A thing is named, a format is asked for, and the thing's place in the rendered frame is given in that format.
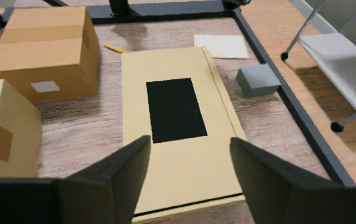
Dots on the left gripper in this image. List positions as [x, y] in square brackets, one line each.
[232, 5]

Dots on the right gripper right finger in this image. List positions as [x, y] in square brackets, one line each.
[280, 192]

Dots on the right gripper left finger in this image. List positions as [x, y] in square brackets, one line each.
[105, 192]

